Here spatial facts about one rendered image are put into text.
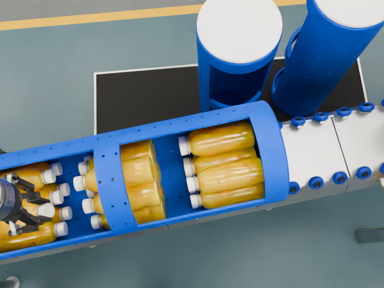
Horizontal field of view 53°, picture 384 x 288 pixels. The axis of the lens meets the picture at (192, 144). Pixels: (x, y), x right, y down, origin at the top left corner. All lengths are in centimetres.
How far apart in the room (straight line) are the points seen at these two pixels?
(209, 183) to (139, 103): 122
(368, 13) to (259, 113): 58
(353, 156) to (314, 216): 94
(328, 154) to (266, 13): 50
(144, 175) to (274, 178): 32
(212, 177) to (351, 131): 54
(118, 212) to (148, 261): 121
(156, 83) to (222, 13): 96
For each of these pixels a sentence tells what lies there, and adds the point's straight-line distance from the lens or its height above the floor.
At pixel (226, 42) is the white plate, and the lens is 129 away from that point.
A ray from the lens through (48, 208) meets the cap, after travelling 105.
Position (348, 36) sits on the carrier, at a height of 98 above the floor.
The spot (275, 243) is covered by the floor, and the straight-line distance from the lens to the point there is 219.
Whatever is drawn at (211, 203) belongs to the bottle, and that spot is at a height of 108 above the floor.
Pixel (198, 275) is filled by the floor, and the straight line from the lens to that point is 216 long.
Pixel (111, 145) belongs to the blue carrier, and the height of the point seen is 121.
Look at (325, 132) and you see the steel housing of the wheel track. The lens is 134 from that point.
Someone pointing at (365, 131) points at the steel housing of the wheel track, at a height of 93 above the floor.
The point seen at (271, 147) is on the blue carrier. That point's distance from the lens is 97.
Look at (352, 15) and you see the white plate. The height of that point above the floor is 104.
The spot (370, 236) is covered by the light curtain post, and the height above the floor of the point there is 19.
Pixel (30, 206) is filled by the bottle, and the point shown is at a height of 119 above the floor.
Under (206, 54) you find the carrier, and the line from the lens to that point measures 130.
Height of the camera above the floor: 216
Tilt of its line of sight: 75 degrees down
